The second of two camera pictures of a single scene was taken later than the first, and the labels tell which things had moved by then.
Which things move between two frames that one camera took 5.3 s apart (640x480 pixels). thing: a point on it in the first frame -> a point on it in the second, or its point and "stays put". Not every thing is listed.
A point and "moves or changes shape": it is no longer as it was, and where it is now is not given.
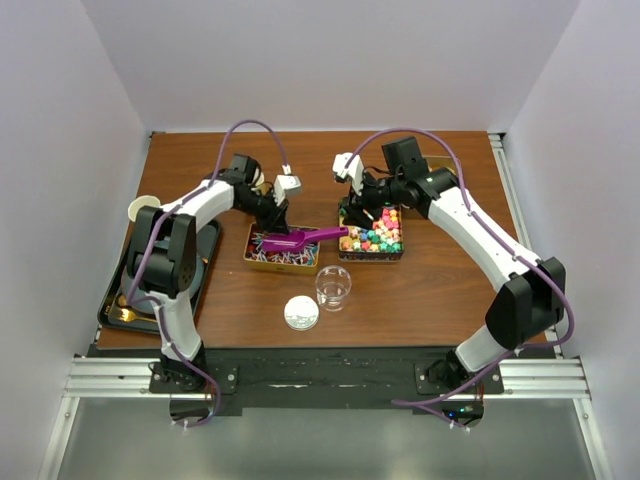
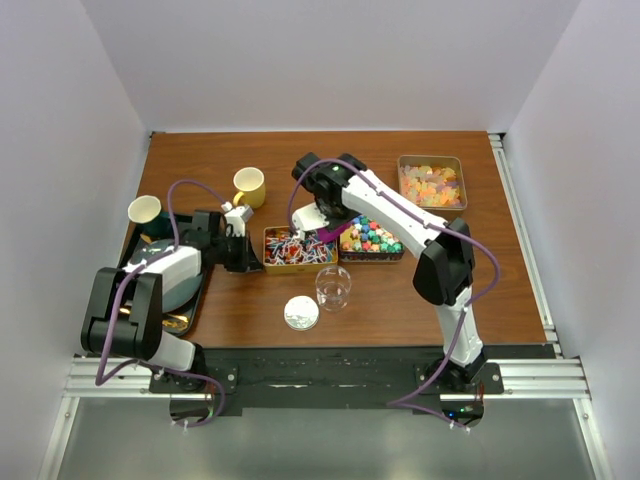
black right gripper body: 376,195 -> 335,214
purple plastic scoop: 291,242 moves or changes shape
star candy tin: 383,242 stays put
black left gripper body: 265,210 -> 232,252
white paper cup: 140,202 stays put
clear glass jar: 332,285 stays put
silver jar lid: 301,312 stays put
